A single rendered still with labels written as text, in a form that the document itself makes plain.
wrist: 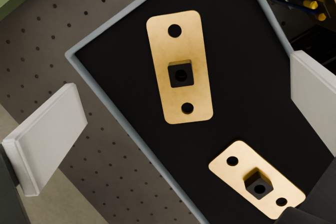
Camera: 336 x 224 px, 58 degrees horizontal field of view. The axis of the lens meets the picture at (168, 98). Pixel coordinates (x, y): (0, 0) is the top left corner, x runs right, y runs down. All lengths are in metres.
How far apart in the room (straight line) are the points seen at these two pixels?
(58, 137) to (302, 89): 0.13
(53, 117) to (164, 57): 0.09
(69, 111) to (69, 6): 0.56
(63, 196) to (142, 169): 1.19
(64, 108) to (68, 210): 1.89
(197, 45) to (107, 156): 0.66
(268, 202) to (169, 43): 0.16
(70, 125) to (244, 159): 0.14
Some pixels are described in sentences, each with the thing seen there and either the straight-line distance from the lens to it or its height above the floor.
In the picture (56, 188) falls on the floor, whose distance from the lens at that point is 1.97.
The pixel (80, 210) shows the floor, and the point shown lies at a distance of 2.03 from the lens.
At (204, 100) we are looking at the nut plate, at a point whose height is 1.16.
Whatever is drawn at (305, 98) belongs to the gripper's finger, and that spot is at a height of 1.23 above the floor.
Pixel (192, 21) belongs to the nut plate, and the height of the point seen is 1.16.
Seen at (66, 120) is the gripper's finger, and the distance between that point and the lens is 0.18.
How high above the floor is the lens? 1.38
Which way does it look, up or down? 67 degrees down
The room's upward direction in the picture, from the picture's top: 169 degrees counter-clockwise
